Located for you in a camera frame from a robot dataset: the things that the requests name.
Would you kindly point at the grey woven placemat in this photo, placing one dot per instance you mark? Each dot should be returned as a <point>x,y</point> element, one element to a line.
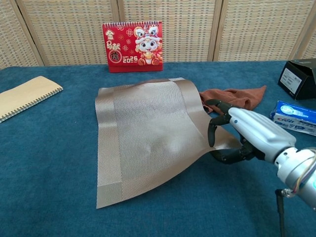
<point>148,138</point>

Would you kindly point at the brown cloth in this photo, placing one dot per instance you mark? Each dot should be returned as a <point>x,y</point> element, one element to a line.
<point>242,97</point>

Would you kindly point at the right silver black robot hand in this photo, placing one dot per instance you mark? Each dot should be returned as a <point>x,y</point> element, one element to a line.
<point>259,133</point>

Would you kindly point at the blue toothpaste box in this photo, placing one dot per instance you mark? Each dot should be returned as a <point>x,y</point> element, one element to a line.
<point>293,116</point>

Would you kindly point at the woven bamboo folding screen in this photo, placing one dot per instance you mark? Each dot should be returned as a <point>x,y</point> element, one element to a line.
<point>74,29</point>

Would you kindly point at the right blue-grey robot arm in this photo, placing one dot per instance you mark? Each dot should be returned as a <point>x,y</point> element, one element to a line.
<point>300,172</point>

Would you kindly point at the kraft spiral notebook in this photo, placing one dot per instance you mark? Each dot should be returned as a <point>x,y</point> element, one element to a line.
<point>27,96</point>

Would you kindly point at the blue felt table cover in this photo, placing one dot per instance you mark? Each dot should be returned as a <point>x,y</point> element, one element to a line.
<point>37,172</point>

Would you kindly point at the red desk calendar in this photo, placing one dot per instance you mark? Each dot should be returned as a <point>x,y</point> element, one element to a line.
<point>133,47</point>

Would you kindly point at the black cardboard box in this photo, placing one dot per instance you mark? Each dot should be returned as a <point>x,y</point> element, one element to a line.
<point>300,79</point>

